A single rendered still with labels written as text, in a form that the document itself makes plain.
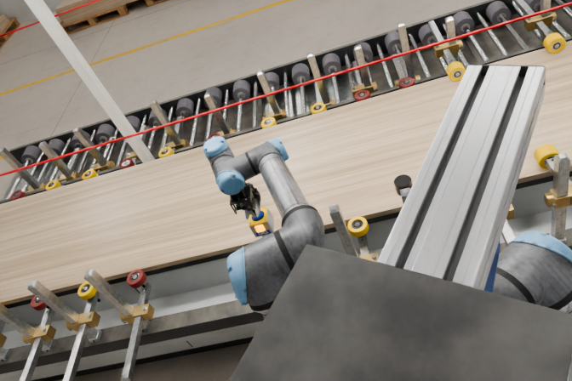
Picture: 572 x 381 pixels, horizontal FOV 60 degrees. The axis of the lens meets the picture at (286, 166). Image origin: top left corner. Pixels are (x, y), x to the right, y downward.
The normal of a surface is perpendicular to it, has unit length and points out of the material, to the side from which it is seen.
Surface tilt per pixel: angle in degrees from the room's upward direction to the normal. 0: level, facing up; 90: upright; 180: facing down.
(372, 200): 0
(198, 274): 90
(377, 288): 0
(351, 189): 0
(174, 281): 90
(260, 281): 59
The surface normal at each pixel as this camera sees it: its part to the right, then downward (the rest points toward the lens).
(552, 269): 0.14, -0.24
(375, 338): -0.32, -0.69
